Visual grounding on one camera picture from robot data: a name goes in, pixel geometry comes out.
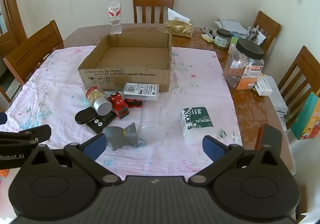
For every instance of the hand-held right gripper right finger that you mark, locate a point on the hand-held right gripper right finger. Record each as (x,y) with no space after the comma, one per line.
(212,147)

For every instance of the red and black toy part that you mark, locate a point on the red and black toy part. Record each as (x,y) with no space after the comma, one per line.
(133,103)

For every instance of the pill jar with silver cap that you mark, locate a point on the pill jar with silver cap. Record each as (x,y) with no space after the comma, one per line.
(98,101)

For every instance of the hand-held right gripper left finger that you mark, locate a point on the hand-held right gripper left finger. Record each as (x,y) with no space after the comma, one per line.
(95,146)

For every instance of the black digital device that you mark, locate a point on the black digital device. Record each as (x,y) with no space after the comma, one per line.
(100,123)

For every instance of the clear water bottle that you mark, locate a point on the clear water bottle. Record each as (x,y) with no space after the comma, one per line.
(115,13)

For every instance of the bundle of markers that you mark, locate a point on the bundle of markers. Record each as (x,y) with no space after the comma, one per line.
(252,35)

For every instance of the stack of leaflets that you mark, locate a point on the stack of leaflets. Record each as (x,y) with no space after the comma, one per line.
(277,98)

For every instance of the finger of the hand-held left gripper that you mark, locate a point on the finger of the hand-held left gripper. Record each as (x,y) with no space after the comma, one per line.
(2,118)
(30,132)

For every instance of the pink floral cloth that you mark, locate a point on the pink floral cloth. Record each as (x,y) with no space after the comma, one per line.
(62,76)

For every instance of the small jar with dark lid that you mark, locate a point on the small jar with dark lid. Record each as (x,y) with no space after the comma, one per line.
(222,38)

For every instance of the colourful cardboard box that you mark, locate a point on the colourful cardboard box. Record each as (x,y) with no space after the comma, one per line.
(308,118)

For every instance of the wooden door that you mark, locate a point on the wooden door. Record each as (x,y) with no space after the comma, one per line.
(13,13)

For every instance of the small white box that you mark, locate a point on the small white box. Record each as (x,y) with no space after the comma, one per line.
(263,87)

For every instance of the red toy robot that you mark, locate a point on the red toy robot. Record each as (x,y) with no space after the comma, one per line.
(119,106)

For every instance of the gold tissue pack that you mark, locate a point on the gold tissue pack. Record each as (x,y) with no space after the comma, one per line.
(178,28)

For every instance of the large clear jar black lid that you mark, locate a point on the large clear jar black lid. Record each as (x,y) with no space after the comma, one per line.
(245,63)

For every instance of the orange packet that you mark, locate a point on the orange packet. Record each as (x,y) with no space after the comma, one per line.
(4,173)

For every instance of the pile of white papers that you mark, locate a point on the pile of white papers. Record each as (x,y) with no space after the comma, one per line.
(231,26)

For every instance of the white bottle with green label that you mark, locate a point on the white bottle with green label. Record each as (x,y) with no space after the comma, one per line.
(197,121)

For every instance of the clear plastic jar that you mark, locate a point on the clear plastic jar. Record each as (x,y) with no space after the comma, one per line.
(151,123)

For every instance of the yellow sticky notes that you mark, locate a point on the yellow sticky notes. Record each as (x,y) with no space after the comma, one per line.
(207,38)

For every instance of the white folded paper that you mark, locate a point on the white folded paper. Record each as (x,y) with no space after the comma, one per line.
(262,37)

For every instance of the bunch of black pens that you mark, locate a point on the bunch of black pens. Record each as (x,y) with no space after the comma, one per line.
(207,31)

